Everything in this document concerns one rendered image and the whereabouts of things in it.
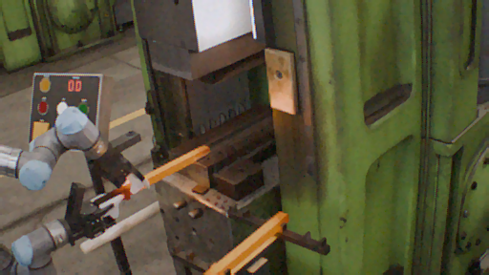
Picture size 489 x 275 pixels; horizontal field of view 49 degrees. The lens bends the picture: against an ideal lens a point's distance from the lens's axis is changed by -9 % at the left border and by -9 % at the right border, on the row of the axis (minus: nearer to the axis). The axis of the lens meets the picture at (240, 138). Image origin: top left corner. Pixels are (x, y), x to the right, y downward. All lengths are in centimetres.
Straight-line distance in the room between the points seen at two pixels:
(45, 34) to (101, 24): 67
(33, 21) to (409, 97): 522
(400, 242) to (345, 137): 70
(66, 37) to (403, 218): 512
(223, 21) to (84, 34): 509
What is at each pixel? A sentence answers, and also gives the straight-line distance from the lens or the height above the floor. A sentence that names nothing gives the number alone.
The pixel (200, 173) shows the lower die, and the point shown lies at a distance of 180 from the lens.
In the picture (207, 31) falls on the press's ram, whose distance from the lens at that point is 156.
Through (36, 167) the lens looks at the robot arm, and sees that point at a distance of 143.
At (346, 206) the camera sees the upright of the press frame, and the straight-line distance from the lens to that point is 162.
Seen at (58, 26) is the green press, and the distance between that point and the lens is 648.
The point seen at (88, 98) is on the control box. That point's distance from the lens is 207.
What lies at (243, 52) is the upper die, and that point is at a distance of 174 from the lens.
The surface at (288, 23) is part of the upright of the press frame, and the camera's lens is 148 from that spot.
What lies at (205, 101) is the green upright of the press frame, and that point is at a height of 105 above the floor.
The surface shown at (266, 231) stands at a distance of 143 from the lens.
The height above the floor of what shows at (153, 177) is 101.
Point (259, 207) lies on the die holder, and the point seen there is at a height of 87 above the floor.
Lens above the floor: 187
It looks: 28 degrees down
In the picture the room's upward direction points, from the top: 7 degrees counter-clockwise
